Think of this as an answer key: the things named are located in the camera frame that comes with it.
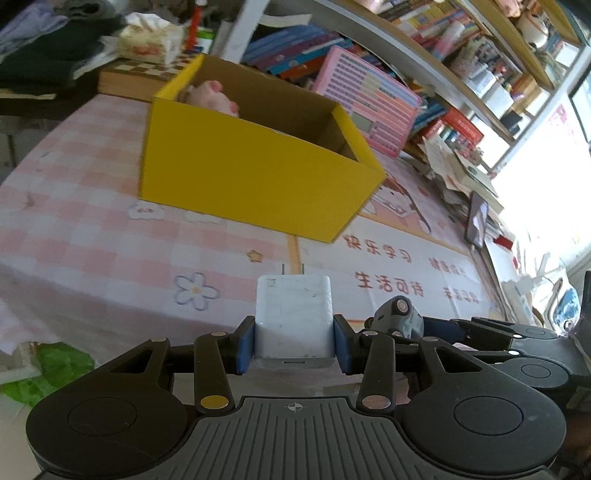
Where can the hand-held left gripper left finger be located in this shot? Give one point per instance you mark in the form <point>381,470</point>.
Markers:
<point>244,346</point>

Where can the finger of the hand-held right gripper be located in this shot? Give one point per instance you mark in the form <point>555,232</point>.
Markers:
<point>441,326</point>
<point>398,335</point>

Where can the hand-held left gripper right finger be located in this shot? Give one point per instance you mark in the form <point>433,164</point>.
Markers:
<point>342,346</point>

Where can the grey toy car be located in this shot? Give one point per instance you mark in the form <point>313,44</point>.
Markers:
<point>411,323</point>

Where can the white charger plug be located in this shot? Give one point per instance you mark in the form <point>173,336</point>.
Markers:
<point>293,318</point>

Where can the yellow cardboard box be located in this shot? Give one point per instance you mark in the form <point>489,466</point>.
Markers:
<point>249,184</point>

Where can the black phone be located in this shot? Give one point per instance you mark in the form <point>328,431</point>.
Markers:
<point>475,221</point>

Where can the stack of papers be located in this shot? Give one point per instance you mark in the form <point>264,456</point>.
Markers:
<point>443,161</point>

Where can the green plastic bag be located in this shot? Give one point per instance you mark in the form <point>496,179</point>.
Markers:
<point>51,369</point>

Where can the red book box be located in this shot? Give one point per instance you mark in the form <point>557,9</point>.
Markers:
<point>461,129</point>

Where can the small black box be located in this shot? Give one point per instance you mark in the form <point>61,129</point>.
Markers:
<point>510,122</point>

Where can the white pen holder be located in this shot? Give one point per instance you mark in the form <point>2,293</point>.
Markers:
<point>496,96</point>

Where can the pink learning tablet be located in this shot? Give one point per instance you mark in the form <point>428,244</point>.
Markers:
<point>369,92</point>

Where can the pink pig plush toy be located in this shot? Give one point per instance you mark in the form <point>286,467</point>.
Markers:
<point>207,94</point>

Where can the patterned pen holder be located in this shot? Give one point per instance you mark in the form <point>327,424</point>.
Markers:
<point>478,69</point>

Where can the pink blue gradient bottle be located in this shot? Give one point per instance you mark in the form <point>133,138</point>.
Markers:
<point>448,40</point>

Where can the wooden chessboard box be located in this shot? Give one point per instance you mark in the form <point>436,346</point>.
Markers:
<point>134,81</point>

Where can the row of colourful books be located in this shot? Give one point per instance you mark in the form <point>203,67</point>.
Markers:
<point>286,50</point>

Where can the row of upright paperback books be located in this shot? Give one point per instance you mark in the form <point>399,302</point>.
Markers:
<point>429,18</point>

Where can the white jar green label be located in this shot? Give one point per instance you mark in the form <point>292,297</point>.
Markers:
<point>206,39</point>

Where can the white brown plush toy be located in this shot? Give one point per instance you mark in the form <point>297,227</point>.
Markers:
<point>535,25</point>

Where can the white bookshelf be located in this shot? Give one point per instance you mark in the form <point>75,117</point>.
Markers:
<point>247,30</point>

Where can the floral tissue box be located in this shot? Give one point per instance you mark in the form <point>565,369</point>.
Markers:
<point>147,44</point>

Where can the red pen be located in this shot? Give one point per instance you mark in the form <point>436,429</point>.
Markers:
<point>196,23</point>

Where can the pile of clothes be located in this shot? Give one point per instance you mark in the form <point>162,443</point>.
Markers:
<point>46,55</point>

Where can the grey cloth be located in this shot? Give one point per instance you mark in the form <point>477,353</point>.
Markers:
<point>87,7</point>

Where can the lavender cloth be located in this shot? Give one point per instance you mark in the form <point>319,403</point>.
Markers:
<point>27,23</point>

